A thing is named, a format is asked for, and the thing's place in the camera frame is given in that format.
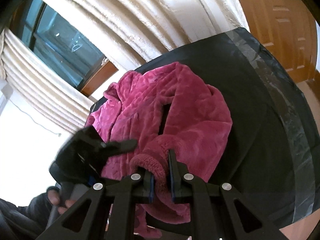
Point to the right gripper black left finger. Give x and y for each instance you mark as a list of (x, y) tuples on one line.
[(105, 211)]

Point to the black table cover cloth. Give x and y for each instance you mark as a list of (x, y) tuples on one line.
[(272, 151)]

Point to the cream curtain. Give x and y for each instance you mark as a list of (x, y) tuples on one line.
[(129, 33)]

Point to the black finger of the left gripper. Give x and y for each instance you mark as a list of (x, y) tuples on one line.
[(118, 147)]

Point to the dark glass window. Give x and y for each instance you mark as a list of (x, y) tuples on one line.
[(58, 44)]

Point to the wooden window sill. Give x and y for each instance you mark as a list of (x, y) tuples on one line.
[(98, 78)]

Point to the person's dark sleeve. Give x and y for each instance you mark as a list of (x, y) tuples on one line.
[(26, 222)]

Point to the wooden door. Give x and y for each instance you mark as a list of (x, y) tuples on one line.
[(287, 29)]

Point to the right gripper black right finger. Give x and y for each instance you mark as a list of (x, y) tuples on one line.
[(217, 211)]

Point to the person's left hand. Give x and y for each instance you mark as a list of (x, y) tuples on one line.
[(54, 199)]

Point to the magenta fleece jacket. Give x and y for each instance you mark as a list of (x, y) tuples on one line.
[(167, 108)]

